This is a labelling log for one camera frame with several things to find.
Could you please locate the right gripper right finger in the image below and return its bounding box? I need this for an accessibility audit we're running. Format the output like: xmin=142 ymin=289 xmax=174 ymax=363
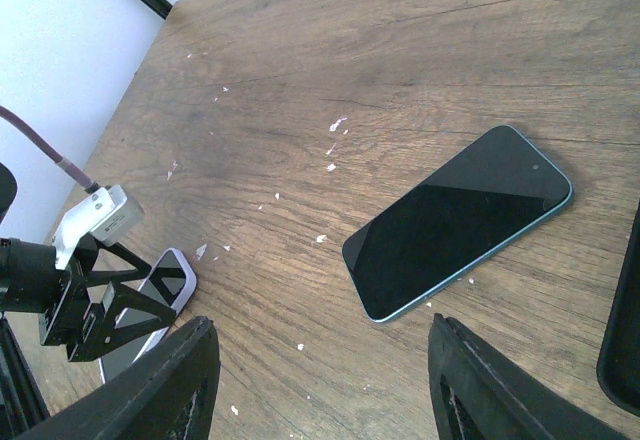
xmin=428 ymin=313 xmax=625 ymax=439

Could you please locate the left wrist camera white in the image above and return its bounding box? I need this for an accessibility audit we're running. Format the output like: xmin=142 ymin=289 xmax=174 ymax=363
xmin=51 ymin=185 xmax=144 ymax=271

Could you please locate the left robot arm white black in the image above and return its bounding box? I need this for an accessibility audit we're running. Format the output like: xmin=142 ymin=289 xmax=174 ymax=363
xmin=1 ymin=180 xmax=176 ymax=362

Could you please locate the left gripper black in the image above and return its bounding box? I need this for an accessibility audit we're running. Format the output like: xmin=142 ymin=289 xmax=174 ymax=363
xmin=38 ymin=234 xmax=179 ymax=364

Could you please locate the black phone case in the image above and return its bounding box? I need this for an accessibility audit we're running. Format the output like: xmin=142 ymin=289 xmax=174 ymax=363
xmin=596 ymin=210 xmax=639 ymax=416

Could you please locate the dark green phone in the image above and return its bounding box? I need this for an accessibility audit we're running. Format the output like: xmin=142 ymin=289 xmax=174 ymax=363
xmin=342 ymin=125 xmax=574 ymax=323

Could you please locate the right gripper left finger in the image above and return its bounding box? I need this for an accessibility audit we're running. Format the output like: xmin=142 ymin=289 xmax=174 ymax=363
xmin=19 ymin=316 xmax=220 ymax=439

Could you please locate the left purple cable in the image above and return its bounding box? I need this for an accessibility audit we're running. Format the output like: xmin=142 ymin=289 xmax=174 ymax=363
xmin=0 ymin=105 xmax=101 ymax=195

